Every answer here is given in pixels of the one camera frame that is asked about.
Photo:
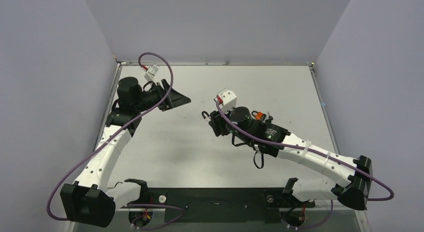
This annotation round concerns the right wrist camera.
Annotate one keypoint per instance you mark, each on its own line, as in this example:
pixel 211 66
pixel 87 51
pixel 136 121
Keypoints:
pixel 227 100

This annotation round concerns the yellow padlock with keys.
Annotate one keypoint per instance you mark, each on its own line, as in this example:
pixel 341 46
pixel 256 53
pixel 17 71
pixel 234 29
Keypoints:
pixel 206 116

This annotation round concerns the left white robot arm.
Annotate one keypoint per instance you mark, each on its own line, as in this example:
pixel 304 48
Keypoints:
pixel 106 147

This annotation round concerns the orange black padlock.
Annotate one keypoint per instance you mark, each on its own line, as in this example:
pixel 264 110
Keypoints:
pixel 259 116

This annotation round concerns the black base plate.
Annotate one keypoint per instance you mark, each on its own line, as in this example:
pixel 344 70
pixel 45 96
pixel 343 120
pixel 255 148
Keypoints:
pixel 224 205

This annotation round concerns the black keys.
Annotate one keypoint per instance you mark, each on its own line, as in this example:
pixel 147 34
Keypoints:
pixel 269 117

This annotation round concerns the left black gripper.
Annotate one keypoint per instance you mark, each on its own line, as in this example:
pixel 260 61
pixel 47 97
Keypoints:
pixel 173 99

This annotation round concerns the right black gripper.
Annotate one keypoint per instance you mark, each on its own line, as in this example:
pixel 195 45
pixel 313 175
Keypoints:
pixel 215 123

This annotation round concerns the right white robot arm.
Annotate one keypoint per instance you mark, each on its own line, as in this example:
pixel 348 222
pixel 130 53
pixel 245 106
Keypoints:
pixel 345 179

